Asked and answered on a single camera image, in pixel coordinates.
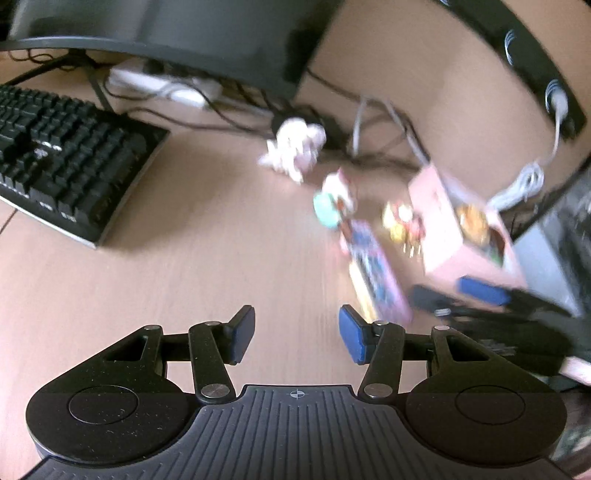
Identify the white power strip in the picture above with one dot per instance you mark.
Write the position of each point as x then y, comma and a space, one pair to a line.
157, 83

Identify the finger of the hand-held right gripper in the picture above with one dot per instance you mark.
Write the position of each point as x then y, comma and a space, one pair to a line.
480, 290
429, 300

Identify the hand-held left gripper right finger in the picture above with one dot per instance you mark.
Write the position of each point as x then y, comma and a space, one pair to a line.
353, 332

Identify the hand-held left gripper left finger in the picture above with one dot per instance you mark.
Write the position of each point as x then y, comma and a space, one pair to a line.
240, 332

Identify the black monitor stand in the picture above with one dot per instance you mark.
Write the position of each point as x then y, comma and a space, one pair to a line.
94, 78

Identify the yellow bread snack packet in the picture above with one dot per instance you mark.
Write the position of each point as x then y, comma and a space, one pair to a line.
471, 219

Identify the pink sticker packet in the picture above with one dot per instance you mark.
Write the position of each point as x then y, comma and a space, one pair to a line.
374, 272

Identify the black keyboard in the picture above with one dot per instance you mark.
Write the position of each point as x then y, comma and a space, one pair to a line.
69, 152

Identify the black power adapter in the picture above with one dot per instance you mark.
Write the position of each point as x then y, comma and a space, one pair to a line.
300, 121

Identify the dark curved monitor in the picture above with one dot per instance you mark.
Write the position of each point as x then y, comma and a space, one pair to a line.
184, 32

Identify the pink cardboard box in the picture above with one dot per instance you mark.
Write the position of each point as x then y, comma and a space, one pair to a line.
438, 217

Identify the tape roll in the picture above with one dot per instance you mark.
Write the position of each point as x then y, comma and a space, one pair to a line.
339, 187

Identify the white pink frilly scrunchie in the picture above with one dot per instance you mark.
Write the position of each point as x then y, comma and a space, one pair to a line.
295, 147

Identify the black wall socket strip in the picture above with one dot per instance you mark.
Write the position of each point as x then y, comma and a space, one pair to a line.
531, 60

